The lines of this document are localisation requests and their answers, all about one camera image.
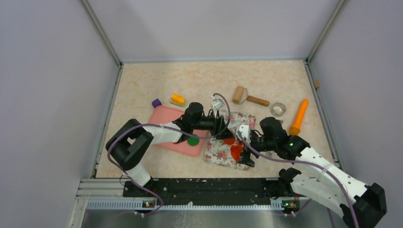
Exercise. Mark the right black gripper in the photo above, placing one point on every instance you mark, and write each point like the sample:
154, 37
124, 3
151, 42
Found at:
245, 157

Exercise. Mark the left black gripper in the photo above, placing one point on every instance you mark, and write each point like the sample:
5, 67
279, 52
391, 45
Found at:
219, 129

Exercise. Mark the floral patterned tray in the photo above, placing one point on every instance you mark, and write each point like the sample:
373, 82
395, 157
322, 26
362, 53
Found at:
218, 153

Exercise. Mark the orange dough scrap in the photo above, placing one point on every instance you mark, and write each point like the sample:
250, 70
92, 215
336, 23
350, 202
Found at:
236, 150

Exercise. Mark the wooden rolling pin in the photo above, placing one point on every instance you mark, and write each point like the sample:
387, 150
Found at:
241, 95

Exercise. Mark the orange-red dough piece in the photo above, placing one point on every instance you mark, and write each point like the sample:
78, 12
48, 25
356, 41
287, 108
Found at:
230, 141

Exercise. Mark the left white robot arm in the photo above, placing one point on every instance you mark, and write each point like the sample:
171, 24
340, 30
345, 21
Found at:
128, 146

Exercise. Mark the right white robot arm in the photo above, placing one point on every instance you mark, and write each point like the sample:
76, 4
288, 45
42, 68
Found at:
359, 205

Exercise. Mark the green dough disc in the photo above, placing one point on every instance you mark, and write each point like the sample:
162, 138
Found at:
193, 141

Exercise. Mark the orange toy carrot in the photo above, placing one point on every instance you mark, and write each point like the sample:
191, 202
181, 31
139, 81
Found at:
295, 128

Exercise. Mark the orange yellow green block stack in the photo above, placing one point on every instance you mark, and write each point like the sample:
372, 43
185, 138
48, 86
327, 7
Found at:
178, 100

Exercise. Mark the purple toy block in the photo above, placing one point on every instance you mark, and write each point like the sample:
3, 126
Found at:
156, 103

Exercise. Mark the small wooden cork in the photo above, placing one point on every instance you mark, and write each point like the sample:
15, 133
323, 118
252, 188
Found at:
316, 84

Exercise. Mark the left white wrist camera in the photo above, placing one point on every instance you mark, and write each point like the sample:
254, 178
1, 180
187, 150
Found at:
216, 105

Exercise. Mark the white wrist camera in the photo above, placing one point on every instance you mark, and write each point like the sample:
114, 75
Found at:
243, 133
216, 105

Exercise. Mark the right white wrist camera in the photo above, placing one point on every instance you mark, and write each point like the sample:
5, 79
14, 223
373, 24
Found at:
243, 133

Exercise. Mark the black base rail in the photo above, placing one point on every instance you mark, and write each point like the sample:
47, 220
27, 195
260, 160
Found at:
216, 192

